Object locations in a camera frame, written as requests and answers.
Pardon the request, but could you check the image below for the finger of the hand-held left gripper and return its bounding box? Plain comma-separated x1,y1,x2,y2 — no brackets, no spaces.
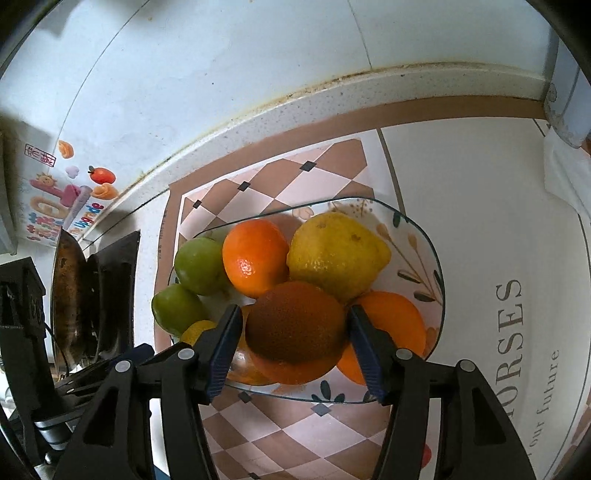
108,343,156,371
54,359,122,398

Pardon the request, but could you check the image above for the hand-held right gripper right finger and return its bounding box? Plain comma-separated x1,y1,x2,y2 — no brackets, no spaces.
347,305,539,480

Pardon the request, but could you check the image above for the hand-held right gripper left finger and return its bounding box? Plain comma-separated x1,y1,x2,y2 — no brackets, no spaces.
53,304,244,480

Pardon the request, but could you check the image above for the brown-green mottled fruit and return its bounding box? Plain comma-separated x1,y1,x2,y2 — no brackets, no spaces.
225,302,278,387

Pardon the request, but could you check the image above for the small yellow citrus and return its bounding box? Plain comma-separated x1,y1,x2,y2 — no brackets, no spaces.
180,320,218,347

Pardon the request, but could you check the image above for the bright orange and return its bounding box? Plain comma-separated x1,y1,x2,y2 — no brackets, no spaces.
222,219,291,299
336,291,428,387

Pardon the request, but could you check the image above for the green round fruit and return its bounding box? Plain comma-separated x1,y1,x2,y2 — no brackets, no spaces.
174,236,232,296
151,283,209,337

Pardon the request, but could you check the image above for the dark red-brown orange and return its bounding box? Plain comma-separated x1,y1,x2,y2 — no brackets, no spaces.
245,281,350,386

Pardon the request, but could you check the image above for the large yellow lemon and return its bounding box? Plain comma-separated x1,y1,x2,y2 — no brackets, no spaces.
286,211,393,305

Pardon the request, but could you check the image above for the floral oval plate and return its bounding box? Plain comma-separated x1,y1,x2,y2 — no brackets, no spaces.
167,198,446,406

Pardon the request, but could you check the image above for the black frying pan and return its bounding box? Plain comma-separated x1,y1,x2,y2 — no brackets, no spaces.
34,228,102,450

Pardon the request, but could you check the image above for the checkered printed table mat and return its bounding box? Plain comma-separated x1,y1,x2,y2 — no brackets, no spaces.
154,95,591,480

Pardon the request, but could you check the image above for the white paper tissue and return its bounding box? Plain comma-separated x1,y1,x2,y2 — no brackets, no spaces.
542,130,591,219

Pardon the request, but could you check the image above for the grey spray can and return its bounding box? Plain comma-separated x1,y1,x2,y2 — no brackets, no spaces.
544,39,591,149

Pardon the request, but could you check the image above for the colourful wall sticker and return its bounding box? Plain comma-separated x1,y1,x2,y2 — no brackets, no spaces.
18,138,117,241

